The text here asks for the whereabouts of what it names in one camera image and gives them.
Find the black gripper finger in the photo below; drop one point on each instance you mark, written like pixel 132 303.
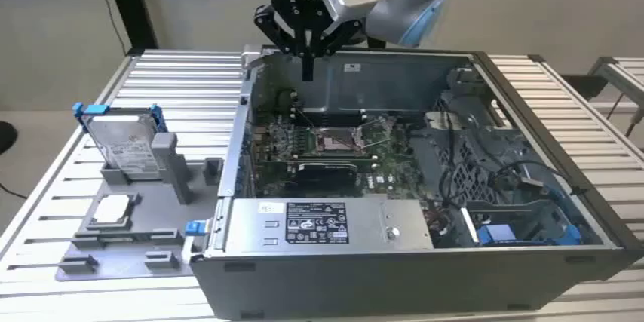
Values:
pixel 335 37
pixel 281 35

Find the hard disk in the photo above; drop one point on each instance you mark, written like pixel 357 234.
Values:
pixel 125 137

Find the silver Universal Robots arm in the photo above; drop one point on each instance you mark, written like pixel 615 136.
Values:
pixel 392 16

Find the empty blue disk carrier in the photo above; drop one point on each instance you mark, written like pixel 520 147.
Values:
pixel 495 233

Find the black RAM slot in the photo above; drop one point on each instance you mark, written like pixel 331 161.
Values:
pixel 321 155
pixel 327 116

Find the thin metal locking lever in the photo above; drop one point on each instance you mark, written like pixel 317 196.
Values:
pixel 304 117

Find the CPU socket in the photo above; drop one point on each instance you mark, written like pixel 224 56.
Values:
pixel 335 145

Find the green motherboard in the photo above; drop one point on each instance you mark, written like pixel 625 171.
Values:
pixel 397 156

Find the black graphics card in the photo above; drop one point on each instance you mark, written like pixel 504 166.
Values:
pixel 324 176

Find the perforated metal drive cage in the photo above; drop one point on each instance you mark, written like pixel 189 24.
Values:
pixel 468 163

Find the silver power supply unit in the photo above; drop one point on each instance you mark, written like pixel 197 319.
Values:
pixel 241 224

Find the grey parts rack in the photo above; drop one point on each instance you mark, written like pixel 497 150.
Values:
pixel 160 216

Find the blue case latch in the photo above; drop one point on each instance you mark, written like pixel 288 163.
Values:
pixel 195 228

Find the silver CPU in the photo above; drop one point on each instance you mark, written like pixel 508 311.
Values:
pixel 111 210

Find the metal slat side table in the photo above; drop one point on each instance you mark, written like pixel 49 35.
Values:
pixel 624 73

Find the black round object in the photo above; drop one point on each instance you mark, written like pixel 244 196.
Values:
pixel 5 137

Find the open grey PC case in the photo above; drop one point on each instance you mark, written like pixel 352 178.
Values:
pixel 352 284

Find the black post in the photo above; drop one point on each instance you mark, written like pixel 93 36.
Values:
pixel 131 5

